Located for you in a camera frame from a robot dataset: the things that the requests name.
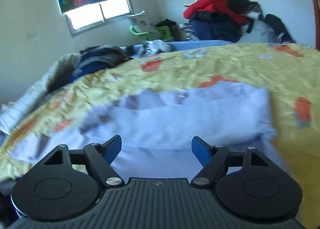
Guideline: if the white patterned quilt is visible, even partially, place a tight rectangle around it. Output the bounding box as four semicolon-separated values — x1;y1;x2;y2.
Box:
1;53;81;135

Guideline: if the green plastic chair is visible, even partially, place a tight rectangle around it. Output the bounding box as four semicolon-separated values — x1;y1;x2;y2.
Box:
130;25;174;42

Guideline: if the patterned grey pillow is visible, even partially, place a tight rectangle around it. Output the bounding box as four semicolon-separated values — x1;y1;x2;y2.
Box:
127;11;158;34

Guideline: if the yellow cartoon bedspread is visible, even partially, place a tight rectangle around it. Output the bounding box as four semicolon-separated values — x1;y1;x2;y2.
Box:
1;44;319;228

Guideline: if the window with grey frame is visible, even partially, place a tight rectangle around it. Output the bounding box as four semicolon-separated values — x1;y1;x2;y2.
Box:
65;0;132;35

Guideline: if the light blue long-sleeve shirt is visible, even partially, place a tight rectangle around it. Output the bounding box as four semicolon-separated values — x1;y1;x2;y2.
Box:
12;81;287;179

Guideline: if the black bag by wall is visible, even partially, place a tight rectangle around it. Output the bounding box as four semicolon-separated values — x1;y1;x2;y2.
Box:
264;14;296;44

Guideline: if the stack of dark folded clothes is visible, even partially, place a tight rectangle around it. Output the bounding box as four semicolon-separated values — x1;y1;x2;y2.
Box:
69;46;132;83

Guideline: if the black white crumpled cloth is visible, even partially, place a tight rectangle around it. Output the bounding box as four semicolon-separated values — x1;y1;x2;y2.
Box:
139;40;174;56

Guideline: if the navy blue jacket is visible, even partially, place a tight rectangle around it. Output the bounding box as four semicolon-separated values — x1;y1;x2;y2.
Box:
189;11;242;42

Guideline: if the red jacket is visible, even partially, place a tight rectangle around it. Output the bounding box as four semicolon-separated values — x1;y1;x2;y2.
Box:
183;0;248;25

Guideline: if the white wall switch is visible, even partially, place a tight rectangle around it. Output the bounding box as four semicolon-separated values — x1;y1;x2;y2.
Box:
26;29;37;40

